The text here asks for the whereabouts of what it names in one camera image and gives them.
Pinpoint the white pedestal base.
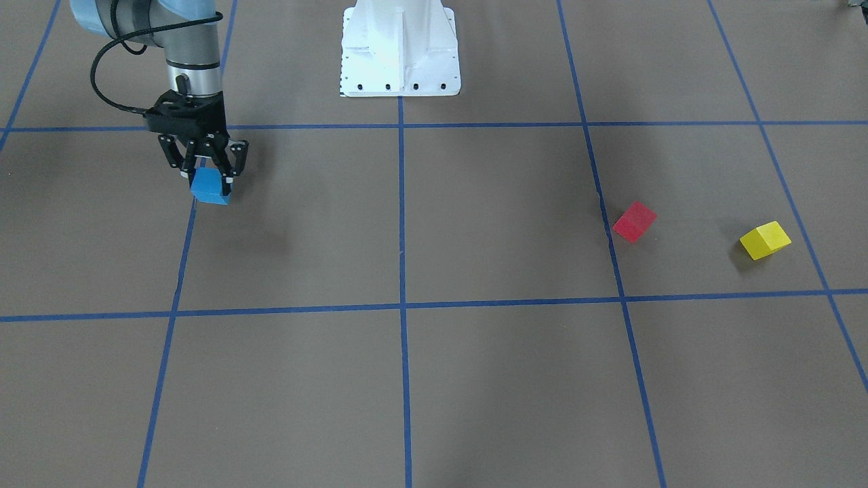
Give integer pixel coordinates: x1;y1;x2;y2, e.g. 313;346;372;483
339;1;462;97

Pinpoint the red block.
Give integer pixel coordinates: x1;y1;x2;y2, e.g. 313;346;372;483
612;201;658;243

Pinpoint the blue block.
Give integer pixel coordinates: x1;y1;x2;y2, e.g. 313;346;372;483
190;167;231;206

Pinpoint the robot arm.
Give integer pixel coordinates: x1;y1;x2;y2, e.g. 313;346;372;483
69;1;249;197

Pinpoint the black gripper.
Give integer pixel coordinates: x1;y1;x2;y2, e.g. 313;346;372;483
145;90;250;185

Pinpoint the yellow block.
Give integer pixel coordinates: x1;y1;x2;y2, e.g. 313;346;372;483
738;220;792;262

